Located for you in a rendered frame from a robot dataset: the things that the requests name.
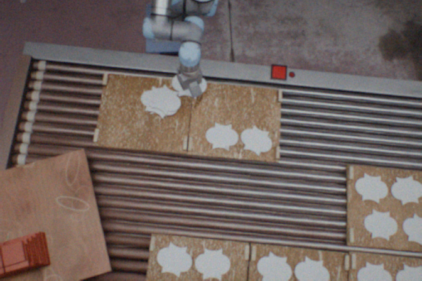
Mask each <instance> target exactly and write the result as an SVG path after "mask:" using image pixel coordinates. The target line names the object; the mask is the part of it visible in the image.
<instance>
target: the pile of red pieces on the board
mask: <svg viewBox="0 0 422 281"><path fill-rule="evenodd" d="M50 264H51V263H50V256H49V252H48V246H47V242H46V235H45V232H40V231H39V232H35V233H32V234H28V235H25V236H22V237H19V238H15V239H12V240H9V241H4V242H1V243H0V279H2V278H6V277H10V276H13V275H17V274H19V273H23V272H27V271H29V270H33V269H36V268H40V267H44V266H47V265H50Z"/></svg>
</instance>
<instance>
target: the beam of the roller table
mask: <svg viewBox="0 0 422 281"><path fill-rule="evenodd" d="M22 55H31V56H32V57H33V58H34V59H35V61H38V62H40V61H46V62H50V63H62V64H69V65H81V66H88V67H100V68H107V69H119V70H131V71H138V72H149V73H156V74H168V75H177V74H176V68H177V67H179V66H180V59H179V57H174V56H167V55H155V54H148V53H136V52H125V51H118V50H106V49H100V48H87V47H75V46H69V45H57V44H50V43H38V42H32V41H26V42H25V44H24V49H23V54H22ZM200 69H201V71H202V73H203V74H202V78H206V79H218V80H230V81H237V82H249V83H256V84H268V85H280V86H286V87H299V88H305V89H318V90H324V91H337V92H348V93H355V94H367V95H374V96H386V97H398V98H405V99H417V100H422V82H420V81H413V80H401V79H389V78H382V77H371V76H364V75H352V74H340V73H333V72H321V71H315V70H303V69H291V68H287V80H286V81H280V80H270V77H271V66H265V65H254V64H247V63H235V62H223V61H216V60H204V59H200ZM290 72H294V73H295V77H293V78H291V77H290V76H289V73H290Z"/></svg>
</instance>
